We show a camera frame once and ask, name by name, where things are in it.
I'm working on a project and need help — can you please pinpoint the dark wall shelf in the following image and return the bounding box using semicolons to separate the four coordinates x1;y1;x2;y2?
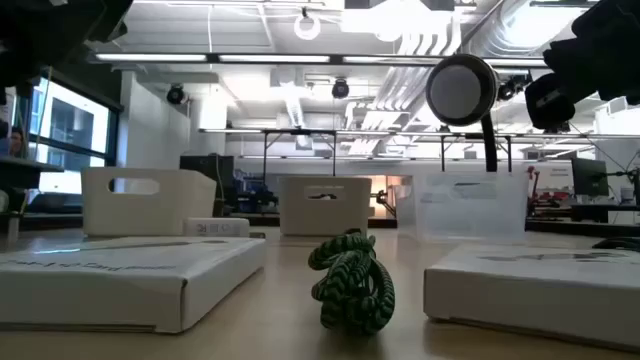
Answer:
0;154;66;191

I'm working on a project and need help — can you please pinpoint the silver ventilation duct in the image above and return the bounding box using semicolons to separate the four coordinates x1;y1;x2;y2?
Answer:
462;0;556;57

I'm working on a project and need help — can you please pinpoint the black equipment cabinet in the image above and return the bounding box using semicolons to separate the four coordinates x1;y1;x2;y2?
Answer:
179;154;236;217

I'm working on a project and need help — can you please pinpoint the white plastic bin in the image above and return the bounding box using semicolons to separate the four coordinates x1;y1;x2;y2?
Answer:
278;175;374;237
81;167;218;238

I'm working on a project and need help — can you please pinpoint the person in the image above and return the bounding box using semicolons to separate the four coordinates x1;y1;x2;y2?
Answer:
7;126;27;157

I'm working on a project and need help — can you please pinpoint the dark background desk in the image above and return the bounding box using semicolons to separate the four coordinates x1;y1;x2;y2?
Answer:
569;202;640;224

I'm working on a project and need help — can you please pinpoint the red desk lamp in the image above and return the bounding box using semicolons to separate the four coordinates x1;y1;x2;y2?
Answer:
525;165;544;211

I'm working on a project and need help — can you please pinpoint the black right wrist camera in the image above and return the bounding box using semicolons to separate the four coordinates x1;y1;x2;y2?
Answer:
523;73;577;132

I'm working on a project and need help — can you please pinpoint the white cardboard box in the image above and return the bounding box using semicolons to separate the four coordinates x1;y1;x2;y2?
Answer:
0;234;268;335
423;243;640;351

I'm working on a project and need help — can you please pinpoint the white ceiling ring light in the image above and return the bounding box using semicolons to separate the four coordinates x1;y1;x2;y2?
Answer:
293;7;322;42

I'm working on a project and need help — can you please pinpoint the green black braided cable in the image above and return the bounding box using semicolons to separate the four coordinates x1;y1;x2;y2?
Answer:
307;228;396;336

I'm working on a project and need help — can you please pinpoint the white wall charger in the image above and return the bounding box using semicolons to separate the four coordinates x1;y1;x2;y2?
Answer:
182;217;251;238

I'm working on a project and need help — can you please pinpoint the clear plastic bin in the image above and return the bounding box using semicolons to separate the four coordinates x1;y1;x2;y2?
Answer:
394;172;530;244

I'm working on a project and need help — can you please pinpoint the black computer monitor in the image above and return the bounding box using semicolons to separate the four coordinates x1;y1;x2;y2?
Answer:
571;157;610;198

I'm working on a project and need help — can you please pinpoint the round black desk lamp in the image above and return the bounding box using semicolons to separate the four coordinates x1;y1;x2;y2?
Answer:
424;53;500;174

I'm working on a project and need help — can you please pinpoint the long ceiling light strip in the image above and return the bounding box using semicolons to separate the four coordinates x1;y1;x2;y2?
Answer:
94;52;549;69

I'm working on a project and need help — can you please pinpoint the dark framed window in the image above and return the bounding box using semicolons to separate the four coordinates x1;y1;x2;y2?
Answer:
27;74;124;196

